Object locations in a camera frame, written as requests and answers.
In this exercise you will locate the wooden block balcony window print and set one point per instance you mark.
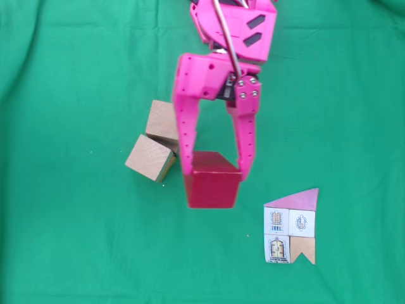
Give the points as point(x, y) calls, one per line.
point(159, 120)

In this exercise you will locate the red wedge roof block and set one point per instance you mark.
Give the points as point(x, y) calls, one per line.
point(212, 190)

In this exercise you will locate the paper house picture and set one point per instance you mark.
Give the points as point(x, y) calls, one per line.
point(276, 218)

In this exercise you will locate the wooden block round window print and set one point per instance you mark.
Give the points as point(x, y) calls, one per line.
point(148, 158)

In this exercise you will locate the green cloth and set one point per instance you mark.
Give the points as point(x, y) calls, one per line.
point(63, 221)

